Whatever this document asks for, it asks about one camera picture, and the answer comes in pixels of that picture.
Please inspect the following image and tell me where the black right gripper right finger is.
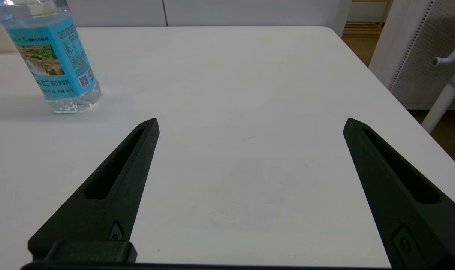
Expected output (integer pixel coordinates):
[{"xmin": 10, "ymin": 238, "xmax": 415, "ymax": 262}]
[{"xmin": 343, "ymin": 118, "xmax": 455, "ymax": 270}]

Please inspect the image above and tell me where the clear soda water bottle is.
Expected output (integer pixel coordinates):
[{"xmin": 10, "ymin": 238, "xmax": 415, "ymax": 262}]
[{"xmin": 0, "ymin": 0, "xmax": 102, "ymax": 114}]

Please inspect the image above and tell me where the white perforated panel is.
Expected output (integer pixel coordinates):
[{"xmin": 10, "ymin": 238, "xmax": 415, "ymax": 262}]
[{"xmin": 368, "ymin": 0, "xmax": 455, "ymax": 110}]

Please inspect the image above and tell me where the wooden shelf rack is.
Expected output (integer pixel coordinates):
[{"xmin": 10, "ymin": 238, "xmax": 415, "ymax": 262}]
[{"xmin": 342, "ymin": 0, "xmax": 394, "ymax": 38}]

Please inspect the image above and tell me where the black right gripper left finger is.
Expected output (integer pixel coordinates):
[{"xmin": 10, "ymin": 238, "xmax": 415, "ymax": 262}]
[{"xmin": 28, "ymin": 118, "xmax": 160, "ymax": 260}]

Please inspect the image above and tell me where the white side desk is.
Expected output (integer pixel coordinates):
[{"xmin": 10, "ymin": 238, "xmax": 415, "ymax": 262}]
[{"xmin": 421, "ymin": 64, "xmax": 455, "ymax": 134}]

